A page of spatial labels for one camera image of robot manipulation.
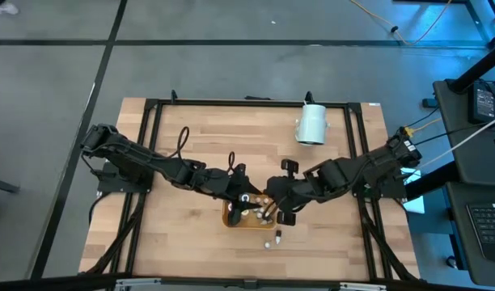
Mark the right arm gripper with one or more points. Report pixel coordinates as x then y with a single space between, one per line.
290 194

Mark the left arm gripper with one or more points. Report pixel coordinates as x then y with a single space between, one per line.
225 184

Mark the large blue food coloring bottle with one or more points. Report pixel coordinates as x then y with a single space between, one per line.
245 198

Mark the small white bottle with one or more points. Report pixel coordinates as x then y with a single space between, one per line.
278 237

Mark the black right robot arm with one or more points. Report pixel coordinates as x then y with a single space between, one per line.
352 174

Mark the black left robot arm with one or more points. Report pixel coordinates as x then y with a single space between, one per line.
150 158

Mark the yellow plastic bin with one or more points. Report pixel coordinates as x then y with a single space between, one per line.
251 224

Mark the white cylindrical projector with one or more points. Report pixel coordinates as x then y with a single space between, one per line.
312 125

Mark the small black bar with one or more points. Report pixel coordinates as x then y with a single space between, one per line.
257 98

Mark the light blue sheet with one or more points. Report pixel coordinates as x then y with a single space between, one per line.
415 204

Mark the yellow plug connector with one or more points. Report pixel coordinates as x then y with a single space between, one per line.
409 132

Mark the black diagonal bar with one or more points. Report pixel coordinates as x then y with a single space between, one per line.
433 180
478 70

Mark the black desk foot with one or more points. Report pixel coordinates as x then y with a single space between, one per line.
429 103

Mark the black desk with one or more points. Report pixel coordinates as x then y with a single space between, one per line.
458 133
458 234

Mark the black caster wheel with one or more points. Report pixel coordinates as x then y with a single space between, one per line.
451 262

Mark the black horizontal beam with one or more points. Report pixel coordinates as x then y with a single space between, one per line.
69 283

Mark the black power adapter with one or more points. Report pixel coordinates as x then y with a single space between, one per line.
482 103

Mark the dark metal leg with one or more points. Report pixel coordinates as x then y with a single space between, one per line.
1 185

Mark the person's shoe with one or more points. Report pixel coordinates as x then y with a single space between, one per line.
5 8

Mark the black aluminium table frame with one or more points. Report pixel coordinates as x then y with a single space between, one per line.
251 103

